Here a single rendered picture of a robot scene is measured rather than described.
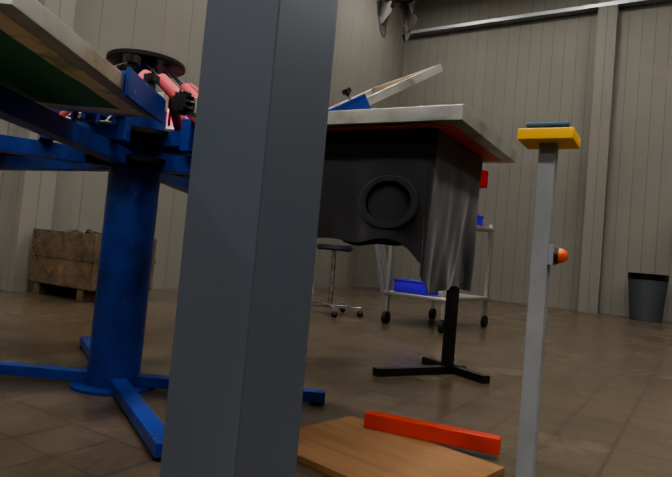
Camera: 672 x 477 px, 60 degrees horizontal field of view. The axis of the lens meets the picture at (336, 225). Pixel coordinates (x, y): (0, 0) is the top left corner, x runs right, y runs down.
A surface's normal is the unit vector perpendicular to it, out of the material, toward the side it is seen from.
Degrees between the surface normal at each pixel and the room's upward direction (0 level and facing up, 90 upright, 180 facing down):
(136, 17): 90
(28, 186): 90
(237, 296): 90
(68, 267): 90
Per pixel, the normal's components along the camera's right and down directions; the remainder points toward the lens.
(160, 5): 0.84, 0.05
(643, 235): -0.54, -0.09
